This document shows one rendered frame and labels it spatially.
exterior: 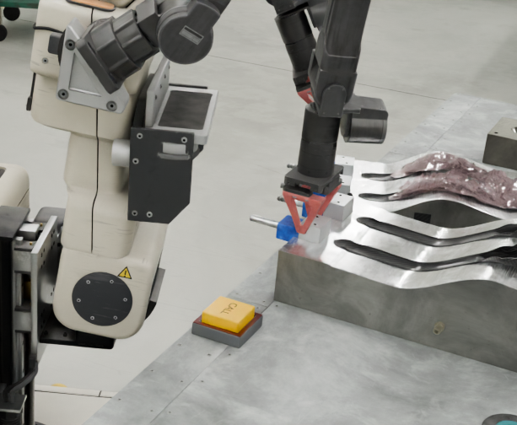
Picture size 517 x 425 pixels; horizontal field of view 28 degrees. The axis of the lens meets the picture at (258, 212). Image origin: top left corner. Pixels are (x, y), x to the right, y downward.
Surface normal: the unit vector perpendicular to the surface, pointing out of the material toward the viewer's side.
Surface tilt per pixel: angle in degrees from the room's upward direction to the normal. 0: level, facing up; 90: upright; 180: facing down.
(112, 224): 90
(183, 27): 104
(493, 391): 0
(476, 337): 90
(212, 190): 0
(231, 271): 0
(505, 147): 90
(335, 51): 91
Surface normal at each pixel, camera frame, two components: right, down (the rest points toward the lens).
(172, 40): 0.12, 0.61
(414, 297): -0.42, 0.33
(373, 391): 0.08, -0.91
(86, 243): -0.04, 0.40
